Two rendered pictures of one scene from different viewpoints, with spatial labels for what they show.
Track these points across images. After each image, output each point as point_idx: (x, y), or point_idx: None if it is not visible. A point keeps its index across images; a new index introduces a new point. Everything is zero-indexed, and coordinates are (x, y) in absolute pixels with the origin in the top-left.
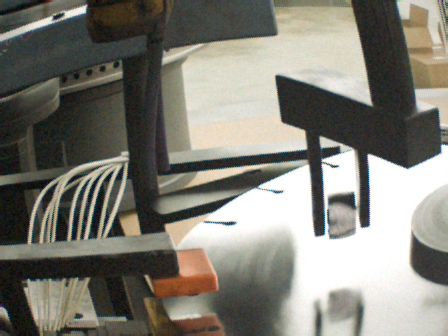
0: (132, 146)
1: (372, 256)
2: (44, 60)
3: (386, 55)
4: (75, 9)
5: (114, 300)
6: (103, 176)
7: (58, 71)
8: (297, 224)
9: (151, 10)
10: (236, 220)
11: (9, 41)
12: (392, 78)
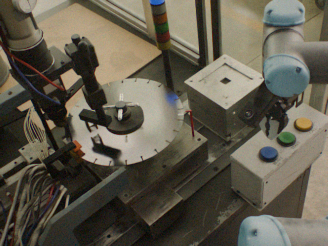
0: (36, 108)
1: (99, 130)
2: (13, 105)
3: (101, 113)
4: (11, 88)
5: (34, 133)
6: (33, 116)
7: (18, 105)
8: (80, 124)
9: (66, 121)
10: (70, 125)
11: (1, 104)
12: (102, 116)
